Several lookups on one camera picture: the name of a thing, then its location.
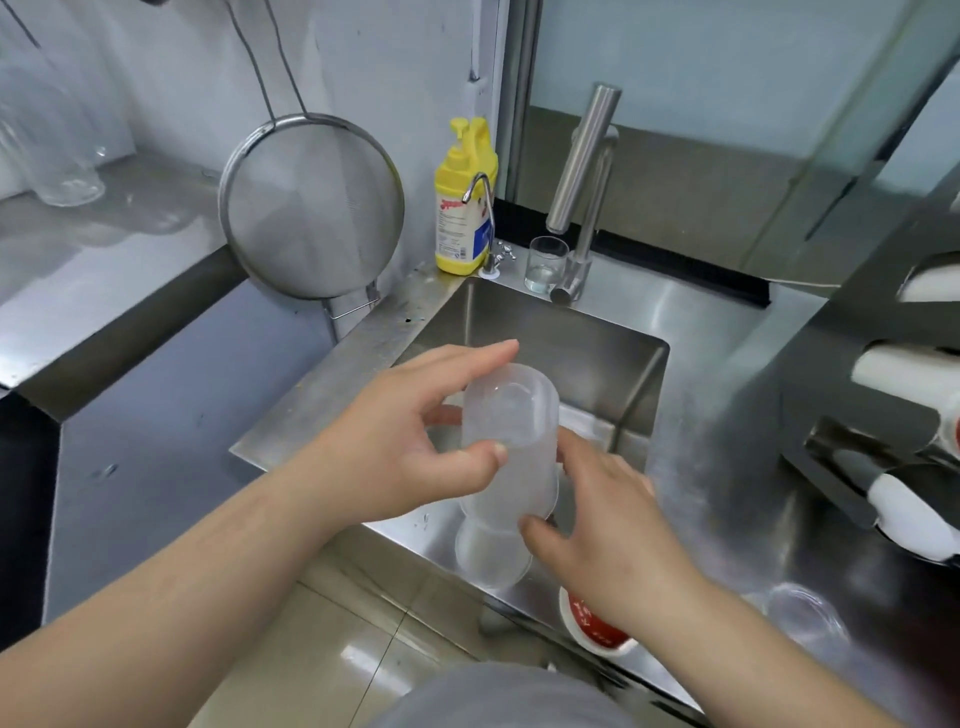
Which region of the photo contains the person's left hand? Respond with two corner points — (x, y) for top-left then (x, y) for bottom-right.
(300, 339), (520, 530)

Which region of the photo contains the person's right hand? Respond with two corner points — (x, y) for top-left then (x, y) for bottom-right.
(519, 431), (706, 633)

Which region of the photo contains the large translucent plastic cup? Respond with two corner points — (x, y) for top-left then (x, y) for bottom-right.
(458, 363), (561, 528)

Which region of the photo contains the small translucent plastic cup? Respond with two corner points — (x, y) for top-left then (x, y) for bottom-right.
(453, 513), (535, 591)

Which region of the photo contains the person's right forearm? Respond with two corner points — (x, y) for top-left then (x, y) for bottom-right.
(637, 581), (912, 728)

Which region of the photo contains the person's left forearm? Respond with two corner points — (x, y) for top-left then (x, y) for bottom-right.
(0, 472), (354, 728)

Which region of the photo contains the stainless steel sink basin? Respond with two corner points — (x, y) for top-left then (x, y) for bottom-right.
(358, 276), (671, 601)

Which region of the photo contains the small clear drinking glass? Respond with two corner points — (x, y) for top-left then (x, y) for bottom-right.
(524, 235), (570, 296)

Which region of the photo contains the small chrome curved faucet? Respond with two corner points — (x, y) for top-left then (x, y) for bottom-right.
(460, 171), (519, 280)

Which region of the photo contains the yellow dish soap bottle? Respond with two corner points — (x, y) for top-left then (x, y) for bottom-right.
(434, 116), (501, 276)

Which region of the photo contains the round metal mesh strainer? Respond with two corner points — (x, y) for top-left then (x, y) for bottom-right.
(216, 112), (407, 342)

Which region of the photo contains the clear glass cup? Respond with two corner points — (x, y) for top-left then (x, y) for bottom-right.
(763, 582), (851, 655)

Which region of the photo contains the large steel faucet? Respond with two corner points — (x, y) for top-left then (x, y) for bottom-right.
(544, 81), (624, 306)

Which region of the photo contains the stack of white paper cups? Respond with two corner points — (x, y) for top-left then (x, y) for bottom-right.
(896, 262), (960, 306)
(853, 341), (960, 455)
(868, 471), (960, 565)

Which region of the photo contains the stainless steel shelf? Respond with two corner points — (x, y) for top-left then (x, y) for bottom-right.
(0, 150), (250, 391)

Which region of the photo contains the clear glass pitcher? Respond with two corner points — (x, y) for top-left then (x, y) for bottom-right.
(0, 63), (107, 209)

